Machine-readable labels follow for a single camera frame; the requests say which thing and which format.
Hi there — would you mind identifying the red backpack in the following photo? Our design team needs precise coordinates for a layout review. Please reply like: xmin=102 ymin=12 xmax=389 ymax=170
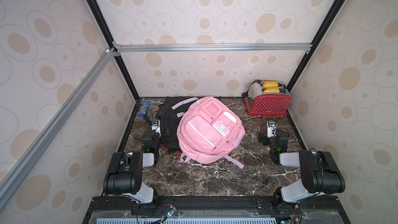
xmin=161 ymin=144 xmax=182 ymax=156

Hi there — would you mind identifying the black backpack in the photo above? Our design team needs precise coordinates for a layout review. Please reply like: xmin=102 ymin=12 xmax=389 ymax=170
xmin=142 ymin=97 xmax=198 ymax=153

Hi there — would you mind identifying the pink backpack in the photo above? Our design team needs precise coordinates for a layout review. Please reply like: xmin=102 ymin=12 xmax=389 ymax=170
xmin=172 ymin=96 xmax=246 ymax=169

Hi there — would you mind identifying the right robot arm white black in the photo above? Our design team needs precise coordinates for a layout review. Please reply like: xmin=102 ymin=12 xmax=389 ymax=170
xmin=258 ymin=130 xmax=346 ymax=207

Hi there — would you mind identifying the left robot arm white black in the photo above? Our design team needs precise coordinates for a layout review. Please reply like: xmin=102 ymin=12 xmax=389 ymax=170
xmin=103 ymin=130 xmax=170 ymax=204

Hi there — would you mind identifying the red polka dot toaster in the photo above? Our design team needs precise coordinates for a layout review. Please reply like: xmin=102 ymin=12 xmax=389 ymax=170
xmin=242 ymin=80 xmax=291 ymax=116

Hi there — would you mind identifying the blue candy packet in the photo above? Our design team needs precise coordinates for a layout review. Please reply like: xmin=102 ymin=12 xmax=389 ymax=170
xmin=137 ymin=101 xmax=151 ymax=116

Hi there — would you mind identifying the front yellow toast slice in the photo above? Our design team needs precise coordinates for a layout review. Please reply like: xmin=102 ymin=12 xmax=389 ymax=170
xmin=262 ymin=88 xmax=280 ymax=94

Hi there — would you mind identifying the yellow toast slice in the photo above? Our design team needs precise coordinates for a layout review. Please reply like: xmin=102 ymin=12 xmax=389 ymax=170
xmin=262 ymin=88 xmax=280 ymax=94
xmin=262 ymin=82 xmax=280 ymax=88

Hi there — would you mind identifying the rear yellow toast slice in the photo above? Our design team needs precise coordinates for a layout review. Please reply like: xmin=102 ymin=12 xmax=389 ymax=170
xmin=262 ymin=82 xmax=280 ymax=88

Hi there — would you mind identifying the horizontal aluminium bar rear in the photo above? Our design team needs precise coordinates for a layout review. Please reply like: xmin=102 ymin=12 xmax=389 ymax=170
xmin=116 ymin=43 xmax=313 ymax=52

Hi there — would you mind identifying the diagonal aluminium bar left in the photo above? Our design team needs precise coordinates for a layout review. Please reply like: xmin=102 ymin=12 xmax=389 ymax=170
xmin=1 ymin=47 xmax=116 ymax=211

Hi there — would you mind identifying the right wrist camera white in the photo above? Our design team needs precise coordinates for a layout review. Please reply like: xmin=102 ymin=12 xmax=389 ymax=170
xmin=267 ymin=121 xmax=277 ymax=138

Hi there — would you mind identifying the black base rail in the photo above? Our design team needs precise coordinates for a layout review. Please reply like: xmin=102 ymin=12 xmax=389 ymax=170
xmin=83 ymin=196 xmax=350 ymax=224

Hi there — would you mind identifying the black frame post left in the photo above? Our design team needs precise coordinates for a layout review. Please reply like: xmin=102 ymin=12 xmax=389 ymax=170
xmin=86 ymin=0 xmax=140 ymax=101

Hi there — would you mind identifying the black frame post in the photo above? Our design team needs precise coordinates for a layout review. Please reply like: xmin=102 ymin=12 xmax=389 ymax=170
xmin=86 ymin=0 xmax=140 ymax=101
xmin=287 ymin=0 xmax=346 ymax=92

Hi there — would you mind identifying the black frame post right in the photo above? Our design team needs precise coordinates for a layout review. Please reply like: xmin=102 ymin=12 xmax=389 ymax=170
xmin=287 ymin=0 xmax=346 ymax=92

